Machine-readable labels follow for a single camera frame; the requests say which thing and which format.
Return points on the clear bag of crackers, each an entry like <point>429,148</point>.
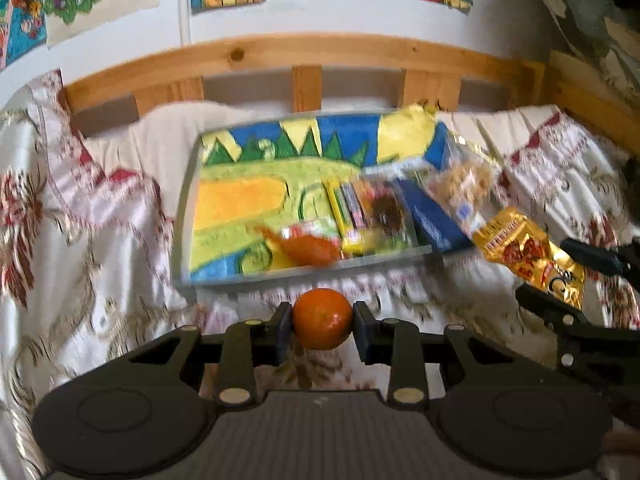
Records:
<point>461,182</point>

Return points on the wooden bed headboard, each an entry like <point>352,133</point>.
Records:
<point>430,72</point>

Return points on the mermaid girl drawing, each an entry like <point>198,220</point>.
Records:
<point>23,28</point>

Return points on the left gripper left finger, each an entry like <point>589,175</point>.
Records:
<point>243,347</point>

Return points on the dark jelly snack pack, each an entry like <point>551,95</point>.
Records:
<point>386,214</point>

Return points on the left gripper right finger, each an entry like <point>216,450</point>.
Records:
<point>403,348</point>

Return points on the grey tray with dinosaur drawing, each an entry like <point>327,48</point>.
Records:
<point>271,174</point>

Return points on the floral satin bed cover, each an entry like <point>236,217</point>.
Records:
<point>85,264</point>

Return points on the dark blue snack box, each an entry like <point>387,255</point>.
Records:
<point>432,224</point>

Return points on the orange snack packet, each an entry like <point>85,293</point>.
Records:
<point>304,250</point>

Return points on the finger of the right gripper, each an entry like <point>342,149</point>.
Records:
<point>555,314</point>
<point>621,260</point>

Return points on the gold foil snack bag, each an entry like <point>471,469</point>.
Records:
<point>515,241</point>

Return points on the orange tangerine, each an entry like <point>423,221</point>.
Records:
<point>322,319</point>

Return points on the white wall pipe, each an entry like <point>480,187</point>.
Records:
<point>184,22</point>

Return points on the camouflage fabric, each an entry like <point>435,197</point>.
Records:
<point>605,34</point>

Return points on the yellow green candy pack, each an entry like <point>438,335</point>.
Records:
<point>358,237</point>

